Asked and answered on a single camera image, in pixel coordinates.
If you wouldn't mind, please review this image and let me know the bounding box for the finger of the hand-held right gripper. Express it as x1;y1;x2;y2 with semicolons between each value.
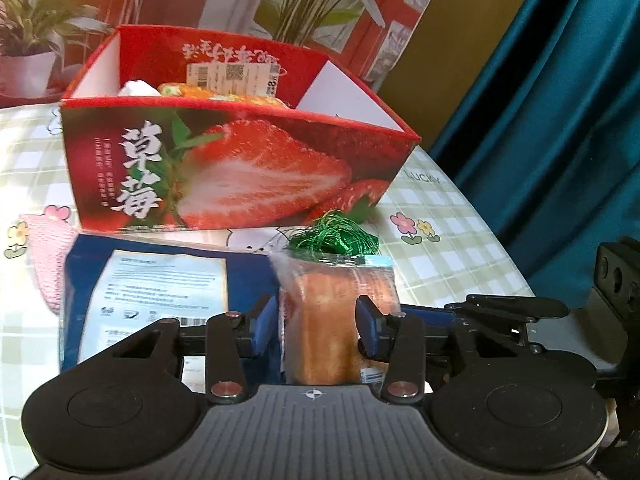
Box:
444;294;572;357

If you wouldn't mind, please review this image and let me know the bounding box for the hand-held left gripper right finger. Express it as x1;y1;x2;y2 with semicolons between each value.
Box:
355;295;562;407

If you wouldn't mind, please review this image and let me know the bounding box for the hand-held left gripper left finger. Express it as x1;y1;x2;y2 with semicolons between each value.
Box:
74;294;279;407

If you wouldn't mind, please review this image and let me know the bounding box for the sliced bread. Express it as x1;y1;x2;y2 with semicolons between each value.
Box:
270;252;401;387

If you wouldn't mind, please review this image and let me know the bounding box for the blue packet with white label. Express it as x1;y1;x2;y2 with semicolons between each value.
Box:
60;232;453;396

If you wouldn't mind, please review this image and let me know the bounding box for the red strawberry print cardboard box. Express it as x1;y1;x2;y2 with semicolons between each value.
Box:
60;24;422;232

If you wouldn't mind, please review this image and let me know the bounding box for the pink knitted scarf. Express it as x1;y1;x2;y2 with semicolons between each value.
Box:
17;212;82;317

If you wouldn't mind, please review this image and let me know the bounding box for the orange snack packet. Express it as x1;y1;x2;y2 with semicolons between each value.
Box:
157;82;292;109

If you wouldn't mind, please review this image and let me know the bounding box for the white face mask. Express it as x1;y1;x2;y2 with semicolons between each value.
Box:
117;80;162;97

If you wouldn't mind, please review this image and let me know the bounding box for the green metallic ribbon tie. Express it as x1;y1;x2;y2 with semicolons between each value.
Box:
284;209;382;263

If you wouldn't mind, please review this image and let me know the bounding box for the green checked bunny tablecloth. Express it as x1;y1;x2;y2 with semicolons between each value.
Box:
0;102;537;480

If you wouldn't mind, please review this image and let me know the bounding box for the teal curtain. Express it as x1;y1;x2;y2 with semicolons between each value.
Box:
429;0;640;311

